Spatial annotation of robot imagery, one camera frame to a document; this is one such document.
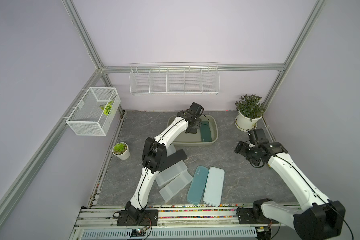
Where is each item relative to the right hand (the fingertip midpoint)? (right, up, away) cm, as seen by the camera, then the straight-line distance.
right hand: (240, 151), depth 81 cm
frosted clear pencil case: (-40, -2, +17) cm, 43 cm away
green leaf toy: (-73, +24, 0) cm, 77 cm away
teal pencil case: (-23, -19, +2) cm, 30 cm away
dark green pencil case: (-16, +7, +24) cm, 29 cm away
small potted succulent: (-68, 0, +6) cm, 69 cm away
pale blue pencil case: (-15, -20, 0) cm, 25 cm away
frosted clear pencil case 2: (-41, -15, +6) cm, 44 cm away
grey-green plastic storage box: (-26, +4, +23) cm, 35 cm away
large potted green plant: (+12, +25, +15) cm, 31 cm away
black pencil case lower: (-36, -6, +13) cm, 39 cm away
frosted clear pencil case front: (-36, -20, +2) cm, 41 cm away
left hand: (-24, +16, +14) cm, 32 cm away
